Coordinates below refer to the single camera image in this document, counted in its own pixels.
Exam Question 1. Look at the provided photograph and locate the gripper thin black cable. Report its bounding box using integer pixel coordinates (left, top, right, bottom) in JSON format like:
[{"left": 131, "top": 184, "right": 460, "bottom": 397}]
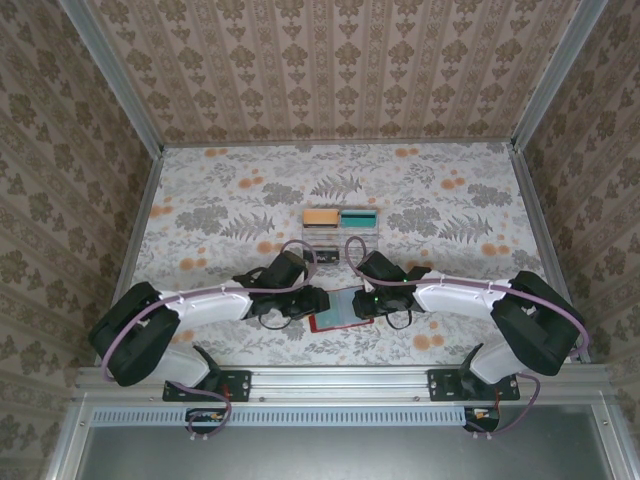
[
  {"left": 258, "top": 312, "right": 296, "bottom": 331},
  {"left": 387, "top": 307, "right": 414, "bottom": 331}
]

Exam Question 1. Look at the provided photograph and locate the black connector board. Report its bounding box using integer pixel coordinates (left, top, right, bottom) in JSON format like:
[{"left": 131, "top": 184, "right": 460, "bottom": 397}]
[
  {"left": 463, "top": 407, "right": 501, "bottom": 434},
  {"left": 184, "top": 407, "right": 229, "bottom": 435}
]

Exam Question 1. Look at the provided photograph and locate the left gripper thin black cable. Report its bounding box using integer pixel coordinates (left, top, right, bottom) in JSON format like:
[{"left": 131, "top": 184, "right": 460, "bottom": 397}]
[{"left": 258, "top": 312, "right": 296, "bottom": 331}]

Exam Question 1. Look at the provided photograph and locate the grey metal panel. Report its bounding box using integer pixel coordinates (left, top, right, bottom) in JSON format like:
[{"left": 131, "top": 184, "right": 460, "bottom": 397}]
[{"left": 74, "top": 404, "right": 616, "bottom": 480}]

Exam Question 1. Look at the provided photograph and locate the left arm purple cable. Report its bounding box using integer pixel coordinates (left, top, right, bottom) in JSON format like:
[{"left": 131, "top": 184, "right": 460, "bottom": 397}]
[{"left": 101, "top": 238, "right": 317, "bottom": 444}]

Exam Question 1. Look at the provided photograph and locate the teal card stack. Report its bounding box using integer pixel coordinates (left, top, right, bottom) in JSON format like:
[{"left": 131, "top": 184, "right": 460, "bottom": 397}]
[{"left": 341, "top": 209, "right": 380, "bottom": 230}]

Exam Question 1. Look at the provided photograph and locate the clear acrylic card organizer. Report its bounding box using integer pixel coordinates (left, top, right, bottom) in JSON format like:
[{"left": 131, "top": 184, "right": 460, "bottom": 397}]
[{"left": 301, "top": 205, "right": 385, "bottom": 266}]

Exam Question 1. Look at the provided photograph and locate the long aluminium base rail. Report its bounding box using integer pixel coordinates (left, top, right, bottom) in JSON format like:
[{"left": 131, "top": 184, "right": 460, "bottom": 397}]
[{"left": 74, "top": 364, "right": 616, "bottom": 401}]

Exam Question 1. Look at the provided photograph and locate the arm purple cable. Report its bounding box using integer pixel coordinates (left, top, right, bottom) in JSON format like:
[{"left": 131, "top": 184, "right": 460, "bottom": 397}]
[
  {"left": 101, "top": 238, "right": 317, "bottom": 444},
  {"left": 345, "top": 235, "right": 592, "bottom": 441}
]

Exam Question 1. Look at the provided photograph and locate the thin aluminium table rail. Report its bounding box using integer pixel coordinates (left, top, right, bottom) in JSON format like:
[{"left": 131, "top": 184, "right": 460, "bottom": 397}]
[{"left": 159, "top": 139, "right": 519, "bottom": 150}]

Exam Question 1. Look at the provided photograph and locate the red leather card holder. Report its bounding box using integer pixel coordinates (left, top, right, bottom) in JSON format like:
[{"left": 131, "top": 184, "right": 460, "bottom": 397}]
[{"left": 308, "top": 287, "right": 375, "bottom": 335}]

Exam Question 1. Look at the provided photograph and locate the right gripper thin black cable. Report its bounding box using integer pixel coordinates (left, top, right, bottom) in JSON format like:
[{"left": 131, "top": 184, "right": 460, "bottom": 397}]
[{"left": 387, "top": 307, "right": 414, "bottom": 331}]

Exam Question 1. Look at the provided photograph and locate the aluminium frame post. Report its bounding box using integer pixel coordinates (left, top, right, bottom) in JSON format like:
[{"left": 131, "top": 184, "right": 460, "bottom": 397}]
[
  {"left": 58, "top": 0, "right": 166, "bottom": 156},
  {"left": 509, "top": 0, "right": 611, "bottom": 151}
]

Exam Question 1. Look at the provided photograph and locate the orange card stack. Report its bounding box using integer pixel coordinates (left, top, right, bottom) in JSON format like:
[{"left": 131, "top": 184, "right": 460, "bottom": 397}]
[{"left": 303, "top": 209, "right": 339, "bottom": 229}]

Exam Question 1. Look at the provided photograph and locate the grey slotted cable duct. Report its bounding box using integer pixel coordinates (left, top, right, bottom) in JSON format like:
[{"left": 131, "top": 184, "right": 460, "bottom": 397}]
[{"left": 92, "top": 405, "right": 501, "bottom": 426}]

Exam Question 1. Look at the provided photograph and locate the teal plastic card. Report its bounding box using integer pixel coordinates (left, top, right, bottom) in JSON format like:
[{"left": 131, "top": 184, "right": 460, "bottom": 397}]
[{"left": 327, "top": 292, "right": 357, "bottom": 329}]

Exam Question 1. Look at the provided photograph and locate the aluminium table edge rail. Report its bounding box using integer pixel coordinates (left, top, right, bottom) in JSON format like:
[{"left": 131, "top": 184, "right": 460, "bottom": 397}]
[
  {"left": 513, "top": 149, "right": 592, "bottom": 364},
  {"left": 119, "top": 149, "right": 164, "bottom": 296}
]

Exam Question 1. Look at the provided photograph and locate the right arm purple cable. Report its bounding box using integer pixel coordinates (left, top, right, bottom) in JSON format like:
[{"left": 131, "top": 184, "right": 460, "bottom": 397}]
[{"left": 345, "top": 235, "right": 592, "bottom": 441}]

